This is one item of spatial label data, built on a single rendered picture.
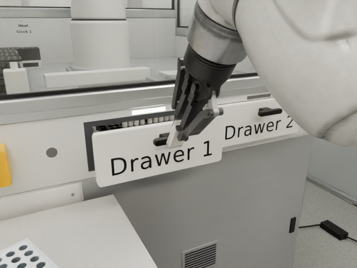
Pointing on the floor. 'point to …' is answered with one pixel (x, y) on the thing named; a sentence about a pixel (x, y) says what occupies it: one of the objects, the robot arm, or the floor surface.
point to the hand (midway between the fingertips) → (178, 134)
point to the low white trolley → (81, 235)
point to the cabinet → (204, 207)
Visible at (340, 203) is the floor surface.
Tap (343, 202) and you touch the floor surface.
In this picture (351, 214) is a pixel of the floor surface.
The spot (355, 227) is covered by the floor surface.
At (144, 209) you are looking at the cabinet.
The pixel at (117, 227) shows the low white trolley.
